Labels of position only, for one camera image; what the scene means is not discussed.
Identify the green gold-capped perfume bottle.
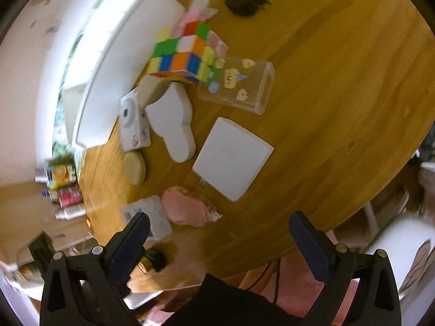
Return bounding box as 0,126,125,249
138,249,167,274

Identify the clear barcode-labelled small box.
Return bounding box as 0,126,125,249
120,195,173,242

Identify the pink round compact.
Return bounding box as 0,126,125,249
161,186,222,227

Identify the round beige tin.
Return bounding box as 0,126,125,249
123,151,146,186

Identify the white toy camera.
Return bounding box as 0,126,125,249
119,88,151,152

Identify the white square charger block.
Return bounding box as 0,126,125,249
192,117,274,202

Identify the white L-shaped plastic block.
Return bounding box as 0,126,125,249
145,83,196,163

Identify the clear sticker-decorated plastic box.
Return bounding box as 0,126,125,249
198,57,275,115

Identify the colourful puzzle cube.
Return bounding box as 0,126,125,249
146,28,219,84

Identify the pink comb with white cap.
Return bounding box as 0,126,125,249
170,0,228,57

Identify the white spray bottle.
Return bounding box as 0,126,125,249
55,205,86,220

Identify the yellow juice carton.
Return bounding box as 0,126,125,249
46,164,77,190

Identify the white plastic storage bin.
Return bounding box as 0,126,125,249
70,0,184,149

